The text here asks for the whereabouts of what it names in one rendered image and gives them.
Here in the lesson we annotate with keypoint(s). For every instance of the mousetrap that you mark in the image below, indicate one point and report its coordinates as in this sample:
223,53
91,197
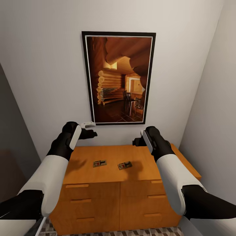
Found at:
124,165
99,163

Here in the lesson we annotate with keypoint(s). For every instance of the cabinet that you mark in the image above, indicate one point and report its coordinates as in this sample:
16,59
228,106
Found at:
105,198

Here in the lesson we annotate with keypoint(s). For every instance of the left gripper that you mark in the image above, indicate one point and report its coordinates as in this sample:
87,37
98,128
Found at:
88,134

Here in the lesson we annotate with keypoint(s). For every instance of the door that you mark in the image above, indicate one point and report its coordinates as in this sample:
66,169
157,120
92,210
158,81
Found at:
18,156

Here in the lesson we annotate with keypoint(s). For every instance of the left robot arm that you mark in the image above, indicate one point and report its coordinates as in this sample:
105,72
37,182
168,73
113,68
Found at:
39,196

